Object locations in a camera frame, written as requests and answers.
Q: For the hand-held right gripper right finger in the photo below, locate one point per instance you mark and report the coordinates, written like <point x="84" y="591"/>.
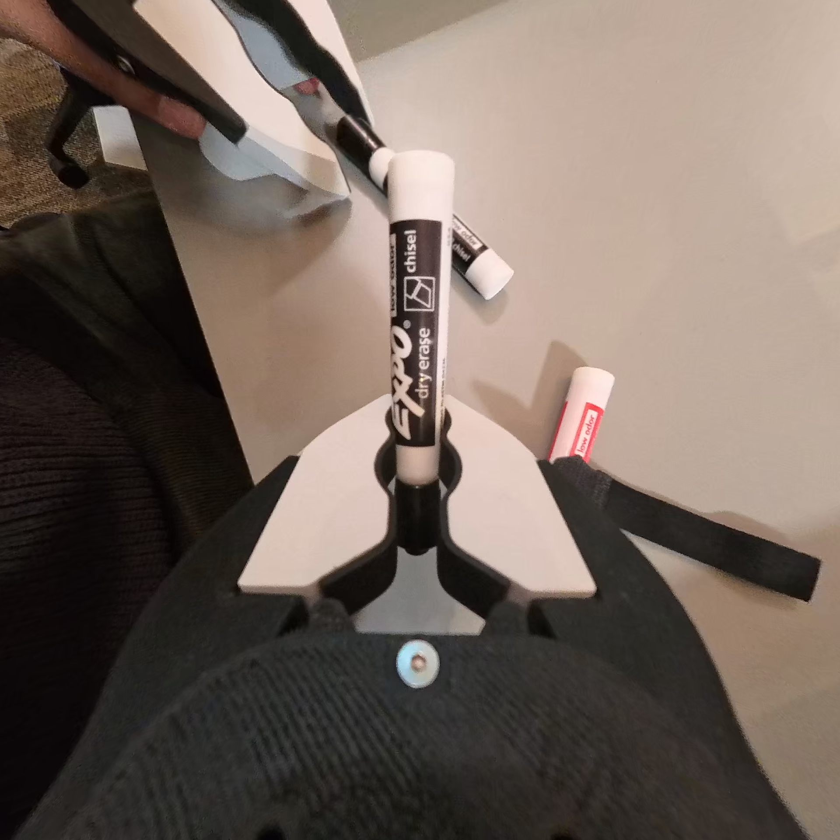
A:
<point x="518" y="525"/>

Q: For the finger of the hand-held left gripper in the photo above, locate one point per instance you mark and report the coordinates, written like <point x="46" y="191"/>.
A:
<point x="216" y="72"/>
<point x="279" y="56"/>

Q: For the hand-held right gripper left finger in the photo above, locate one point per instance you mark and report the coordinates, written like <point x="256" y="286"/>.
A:
<point x="315" y="518"/>

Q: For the red dry erase marker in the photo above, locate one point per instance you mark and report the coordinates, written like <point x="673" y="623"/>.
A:
<point x="584" y="407"/>

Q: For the black dry erase marker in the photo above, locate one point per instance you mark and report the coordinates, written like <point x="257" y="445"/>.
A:
<point x="417" y="295"/>
<point x="489" y="272"/>

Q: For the grey desk with wooden edge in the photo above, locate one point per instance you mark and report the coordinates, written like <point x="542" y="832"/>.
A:
<point x="656" y="197"/>

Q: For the person's left hand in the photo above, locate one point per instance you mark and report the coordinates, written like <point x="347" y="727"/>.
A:
<point x="167" y="118"/>

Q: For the person's black clothing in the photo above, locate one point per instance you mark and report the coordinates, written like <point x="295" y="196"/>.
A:
<point x="98" y="459"/>

